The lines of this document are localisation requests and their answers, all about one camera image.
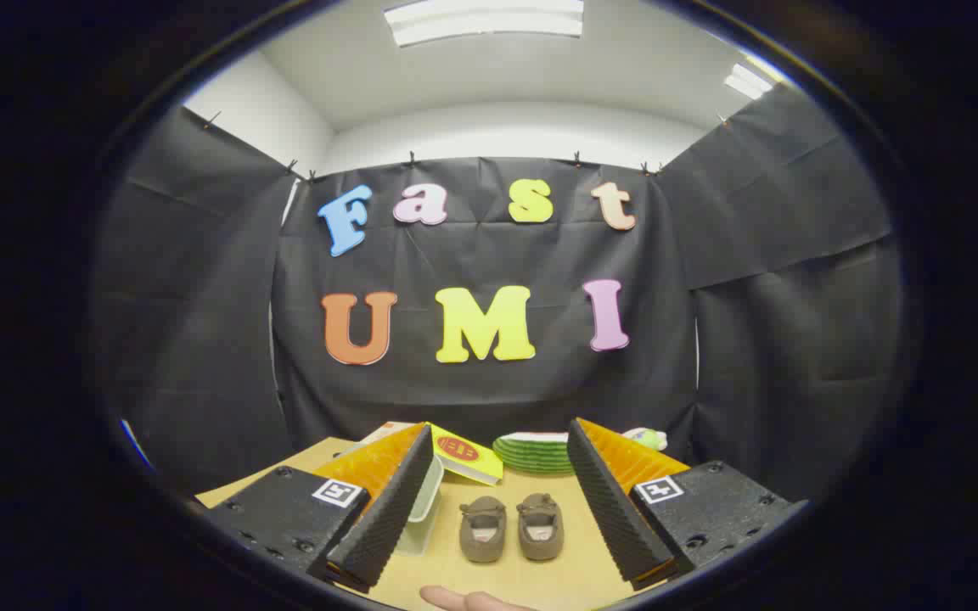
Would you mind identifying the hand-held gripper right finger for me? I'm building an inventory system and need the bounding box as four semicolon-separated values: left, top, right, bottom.
566;417;812;592

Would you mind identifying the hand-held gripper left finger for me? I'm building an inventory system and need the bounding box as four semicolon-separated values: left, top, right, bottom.
205;422;436;595

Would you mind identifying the beige fabric storage box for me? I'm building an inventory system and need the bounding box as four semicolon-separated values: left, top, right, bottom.
396;454;446;557

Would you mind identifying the brown fuzzy shoe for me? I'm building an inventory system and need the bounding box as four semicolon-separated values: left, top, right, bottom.
459;496;507;563
516;493;565;562

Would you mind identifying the white book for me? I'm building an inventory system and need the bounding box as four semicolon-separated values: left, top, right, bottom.
360;421;418;446

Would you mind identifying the yellow book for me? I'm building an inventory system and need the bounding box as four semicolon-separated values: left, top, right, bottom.
427;422;504;486

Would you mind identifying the watermelon slice plush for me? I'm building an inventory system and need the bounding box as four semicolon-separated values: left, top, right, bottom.
492;431;576;474

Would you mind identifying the small ceiling light panel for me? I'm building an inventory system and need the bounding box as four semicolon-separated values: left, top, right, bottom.
723;61;774;101

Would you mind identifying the large ceiling light panel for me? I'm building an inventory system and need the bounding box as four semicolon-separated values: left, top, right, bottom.
383;0;585;48

